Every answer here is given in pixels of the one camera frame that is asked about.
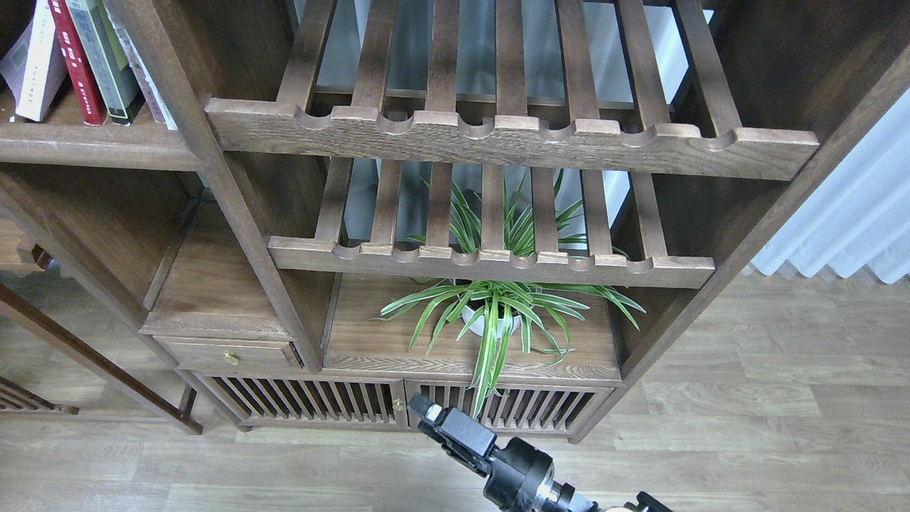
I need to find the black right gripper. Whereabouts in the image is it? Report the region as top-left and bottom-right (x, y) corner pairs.
(407, 393), (557, 511)

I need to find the green grey black-edged book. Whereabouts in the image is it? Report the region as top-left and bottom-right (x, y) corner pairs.
(66, 1), (143, 125)

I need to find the red paperback book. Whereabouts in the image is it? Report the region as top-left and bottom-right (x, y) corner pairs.
(48, 1), (107, 126)

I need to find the white lavender paperback book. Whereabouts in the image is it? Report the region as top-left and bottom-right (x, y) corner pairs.
(2, 1), (68, 121)

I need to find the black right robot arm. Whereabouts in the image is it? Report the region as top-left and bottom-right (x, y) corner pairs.
(394, 393), (602, 511)

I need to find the white plant pot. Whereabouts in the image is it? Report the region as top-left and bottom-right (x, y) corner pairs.
(462, 299), (522, 339)

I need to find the green spider plant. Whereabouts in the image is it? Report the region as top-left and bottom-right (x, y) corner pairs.
(371, 171), (646, 419)

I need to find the dark wooden bookshelf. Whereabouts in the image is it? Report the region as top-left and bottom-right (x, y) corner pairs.
(2, 1), (908, 443)

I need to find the white upright book spine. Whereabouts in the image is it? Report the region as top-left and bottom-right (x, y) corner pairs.
(104, 1), (178, 131)

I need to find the white pleated curtain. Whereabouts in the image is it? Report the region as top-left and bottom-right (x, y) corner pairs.
(750, 93), (909, 283)

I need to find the wooden furniture frame left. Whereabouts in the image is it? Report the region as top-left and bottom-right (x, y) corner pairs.
(0, 213), (203, 436)

